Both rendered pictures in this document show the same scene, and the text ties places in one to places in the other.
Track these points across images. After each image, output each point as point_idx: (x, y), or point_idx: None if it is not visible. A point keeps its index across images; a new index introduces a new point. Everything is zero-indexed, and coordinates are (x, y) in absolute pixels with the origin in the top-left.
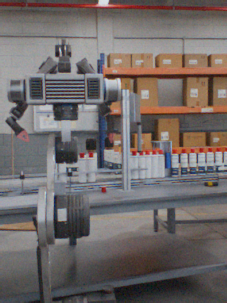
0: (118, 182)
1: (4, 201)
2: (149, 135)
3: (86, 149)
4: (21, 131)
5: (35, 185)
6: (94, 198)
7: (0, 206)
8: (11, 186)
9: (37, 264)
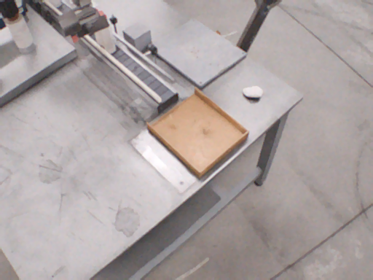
0: None
1: (207, 57)
2: None
3: (15, 15)
4: (102, 15)
5: (122, 64)
6: (145, 9)
7: (234, 46)
8: (64, 141)
9: (258, 30)
